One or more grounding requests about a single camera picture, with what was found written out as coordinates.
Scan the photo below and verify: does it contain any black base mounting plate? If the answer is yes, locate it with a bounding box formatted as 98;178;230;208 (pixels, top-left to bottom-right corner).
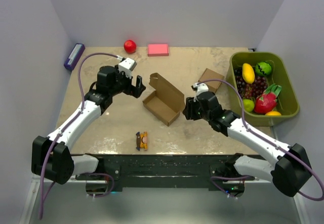
76;154;245;197

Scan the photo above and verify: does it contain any orange fruit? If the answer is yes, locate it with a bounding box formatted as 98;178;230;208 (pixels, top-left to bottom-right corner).
265;111;281;116

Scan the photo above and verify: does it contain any olive green plastic bin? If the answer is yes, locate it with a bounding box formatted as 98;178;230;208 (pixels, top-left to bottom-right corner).
226;52;300;126

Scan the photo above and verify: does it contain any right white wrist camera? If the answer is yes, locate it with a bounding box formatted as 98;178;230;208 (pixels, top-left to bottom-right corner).
191;82;209;102

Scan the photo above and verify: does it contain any red dragon fruit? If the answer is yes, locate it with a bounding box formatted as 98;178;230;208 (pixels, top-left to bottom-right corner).
254;84;282;114

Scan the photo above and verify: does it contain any red apple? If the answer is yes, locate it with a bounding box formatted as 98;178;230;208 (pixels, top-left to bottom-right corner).
124;40;137;54

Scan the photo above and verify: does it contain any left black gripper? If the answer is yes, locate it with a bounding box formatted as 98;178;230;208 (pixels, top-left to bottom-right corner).
109;65;145;98

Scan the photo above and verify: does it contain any yellow mango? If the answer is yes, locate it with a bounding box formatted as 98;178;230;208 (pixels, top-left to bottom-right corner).
242;63;255;84

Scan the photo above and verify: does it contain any pink rectangular box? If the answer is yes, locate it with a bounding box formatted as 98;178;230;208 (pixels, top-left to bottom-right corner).
147;44;169;57

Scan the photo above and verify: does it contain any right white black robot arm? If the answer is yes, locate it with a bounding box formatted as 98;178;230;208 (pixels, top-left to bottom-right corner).
183;92;312;197

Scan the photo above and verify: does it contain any green round fruit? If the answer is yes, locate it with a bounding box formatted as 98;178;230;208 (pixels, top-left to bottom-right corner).
255;61;272;76

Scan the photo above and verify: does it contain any purple blue box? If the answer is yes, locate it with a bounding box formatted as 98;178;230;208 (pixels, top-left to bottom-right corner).
63;43;85;71

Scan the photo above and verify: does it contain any purple grapes bunch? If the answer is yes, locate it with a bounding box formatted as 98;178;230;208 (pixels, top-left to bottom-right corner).
234;68;268;100

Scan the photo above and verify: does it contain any small folded cardboard box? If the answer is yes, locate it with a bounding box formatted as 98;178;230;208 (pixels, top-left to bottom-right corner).
198;68;224;93

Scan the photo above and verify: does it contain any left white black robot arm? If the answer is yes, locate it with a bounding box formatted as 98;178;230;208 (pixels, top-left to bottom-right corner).
31;65;146;185

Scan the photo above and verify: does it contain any small snack wrapper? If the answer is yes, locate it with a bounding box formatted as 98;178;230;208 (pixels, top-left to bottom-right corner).
136;131;148;151

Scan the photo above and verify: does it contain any aluminium rail frame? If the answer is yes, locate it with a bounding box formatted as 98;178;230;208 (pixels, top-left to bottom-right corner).
20;180;310;223

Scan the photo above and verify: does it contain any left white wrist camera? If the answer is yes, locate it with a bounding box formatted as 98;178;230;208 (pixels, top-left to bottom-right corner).
117;55;137;79

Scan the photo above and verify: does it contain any large brown cardboard box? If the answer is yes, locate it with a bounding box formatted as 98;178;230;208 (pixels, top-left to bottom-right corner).
143;72;185;126

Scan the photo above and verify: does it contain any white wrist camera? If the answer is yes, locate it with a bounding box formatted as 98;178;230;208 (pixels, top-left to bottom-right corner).
117;55;137;79
191;82;209;102

